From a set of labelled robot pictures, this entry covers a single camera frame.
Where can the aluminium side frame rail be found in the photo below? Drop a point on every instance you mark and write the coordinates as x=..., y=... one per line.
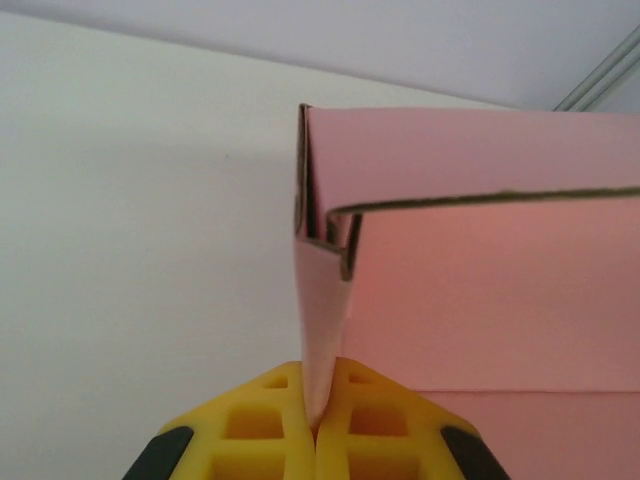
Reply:
x=600, y=75

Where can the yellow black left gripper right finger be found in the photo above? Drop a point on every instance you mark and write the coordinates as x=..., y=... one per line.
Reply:
x=395, y=440

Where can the pink paper box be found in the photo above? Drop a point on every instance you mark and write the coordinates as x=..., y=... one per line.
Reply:
x=475, y=300

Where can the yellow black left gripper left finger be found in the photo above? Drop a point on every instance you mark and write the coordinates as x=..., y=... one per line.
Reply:
x=250, y=440

